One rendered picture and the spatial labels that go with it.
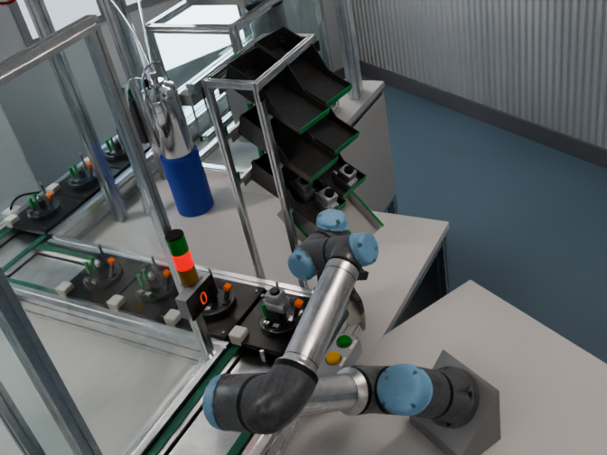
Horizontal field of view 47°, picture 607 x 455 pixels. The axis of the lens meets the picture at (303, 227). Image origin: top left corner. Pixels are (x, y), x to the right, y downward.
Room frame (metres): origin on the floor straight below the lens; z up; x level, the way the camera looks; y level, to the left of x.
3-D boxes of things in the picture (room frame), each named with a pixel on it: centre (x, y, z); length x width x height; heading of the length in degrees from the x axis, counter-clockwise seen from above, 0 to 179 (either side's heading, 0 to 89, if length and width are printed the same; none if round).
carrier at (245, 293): (1.77, 0.33, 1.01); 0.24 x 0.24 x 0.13; 54
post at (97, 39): (1.55, 0.36, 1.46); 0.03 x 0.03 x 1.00; 54
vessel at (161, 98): (2.57, 0.42, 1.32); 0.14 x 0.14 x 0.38
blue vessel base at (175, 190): (2.57, 0.42, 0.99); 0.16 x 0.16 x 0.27
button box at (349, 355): (1.43, 0.00, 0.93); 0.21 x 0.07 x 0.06; 144
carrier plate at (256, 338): (1.62, 0.12, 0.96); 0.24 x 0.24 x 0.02; 54
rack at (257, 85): (1.99, 0.01, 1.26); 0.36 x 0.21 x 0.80; 144
